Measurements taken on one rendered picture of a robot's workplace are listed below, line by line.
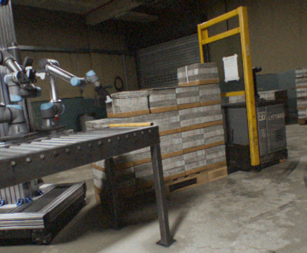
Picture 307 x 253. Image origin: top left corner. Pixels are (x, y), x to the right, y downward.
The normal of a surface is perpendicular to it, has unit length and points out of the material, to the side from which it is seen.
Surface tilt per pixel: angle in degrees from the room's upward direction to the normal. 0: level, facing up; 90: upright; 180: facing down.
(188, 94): 90
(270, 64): 90
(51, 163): 90
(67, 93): 90
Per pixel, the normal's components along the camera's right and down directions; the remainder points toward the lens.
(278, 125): 0.51, 0.03
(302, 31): -0.67, 0.15
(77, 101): 0.73, -0.02
